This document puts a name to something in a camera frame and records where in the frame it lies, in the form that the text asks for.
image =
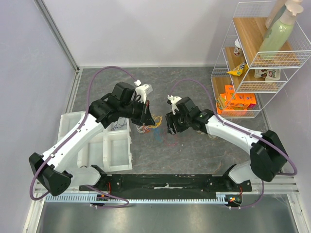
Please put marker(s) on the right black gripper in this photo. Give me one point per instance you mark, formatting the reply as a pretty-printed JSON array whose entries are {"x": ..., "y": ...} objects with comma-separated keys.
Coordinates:
[{"x": 173, "y": 122}]

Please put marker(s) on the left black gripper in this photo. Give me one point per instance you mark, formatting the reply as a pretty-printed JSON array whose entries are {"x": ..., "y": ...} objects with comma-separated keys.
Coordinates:
[{"x": 148, "y": 119}]

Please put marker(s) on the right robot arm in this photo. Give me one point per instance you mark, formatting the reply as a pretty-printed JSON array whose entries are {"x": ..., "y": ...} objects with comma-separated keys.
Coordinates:
[{"x": 265, "y": 149}]

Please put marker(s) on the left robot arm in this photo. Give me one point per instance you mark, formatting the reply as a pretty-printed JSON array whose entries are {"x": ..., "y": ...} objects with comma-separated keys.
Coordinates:
[{"x": 50, "y": 168}]

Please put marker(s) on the right glass water bottle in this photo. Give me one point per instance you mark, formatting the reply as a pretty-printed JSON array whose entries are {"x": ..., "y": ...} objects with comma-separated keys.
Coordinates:
[{"x": 212, "y": 136}]

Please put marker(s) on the white compartment tray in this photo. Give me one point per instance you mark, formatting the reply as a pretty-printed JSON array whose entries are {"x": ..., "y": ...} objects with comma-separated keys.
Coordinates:
[{"x": 108, "y": 148}]

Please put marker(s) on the green yellow snack box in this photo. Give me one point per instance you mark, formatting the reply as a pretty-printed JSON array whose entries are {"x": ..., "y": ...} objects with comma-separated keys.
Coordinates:
[{"x": 221, "y": 101}]

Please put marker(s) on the orange snack box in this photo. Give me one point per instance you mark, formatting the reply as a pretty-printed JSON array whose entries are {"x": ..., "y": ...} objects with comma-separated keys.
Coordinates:
[{"x": 238, "y": 101}]

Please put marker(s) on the yellow snack bag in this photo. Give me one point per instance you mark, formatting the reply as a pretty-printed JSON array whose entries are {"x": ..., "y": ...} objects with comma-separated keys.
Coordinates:
[{"x": 239, "y": 70}]

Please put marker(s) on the small white cup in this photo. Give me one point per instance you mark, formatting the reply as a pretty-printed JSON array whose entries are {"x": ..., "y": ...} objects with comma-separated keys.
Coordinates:
[{"x": 238, "y": 48}]

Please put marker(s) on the green lotion pump bottle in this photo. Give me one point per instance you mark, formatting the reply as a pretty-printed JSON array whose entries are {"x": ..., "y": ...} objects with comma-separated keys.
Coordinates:
[{"x": 280, "y": 29}]

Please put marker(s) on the beige pump bottle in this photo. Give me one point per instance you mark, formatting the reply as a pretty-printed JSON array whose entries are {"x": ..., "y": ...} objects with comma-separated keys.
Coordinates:
[{"x": 277, "y": 11}]

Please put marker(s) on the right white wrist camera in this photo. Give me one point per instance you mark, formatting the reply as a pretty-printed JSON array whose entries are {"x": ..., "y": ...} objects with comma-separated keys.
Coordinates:
[{"x": 172, "y": 101}]

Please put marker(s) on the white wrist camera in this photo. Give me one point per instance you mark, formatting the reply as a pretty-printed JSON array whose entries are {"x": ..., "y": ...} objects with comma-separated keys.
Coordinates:
[
  {"x": 172, "y": 101},
  {"x": 142, "y": 90}
]

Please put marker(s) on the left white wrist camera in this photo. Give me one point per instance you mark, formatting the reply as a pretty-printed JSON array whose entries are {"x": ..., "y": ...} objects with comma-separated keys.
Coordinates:
[{"x": 142, "y": 90}]

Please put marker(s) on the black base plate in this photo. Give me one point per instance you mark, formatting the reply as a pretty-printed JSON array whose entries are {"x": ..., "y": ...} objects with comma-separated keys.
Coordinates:
[{"x": 168, "y": 186}]

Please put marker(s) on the white wire shelf rack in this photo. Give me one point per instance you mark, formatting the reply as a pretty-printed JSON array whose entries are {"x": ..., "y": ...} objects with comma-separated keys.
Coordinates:
[{"x": 248, "y": 25}]

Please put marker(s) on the aluminium corner post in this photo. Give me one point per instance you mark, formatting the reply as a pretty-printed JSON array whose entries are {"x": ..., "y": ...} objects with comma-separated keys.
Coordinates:
[{"x": 56, "y": 33}]

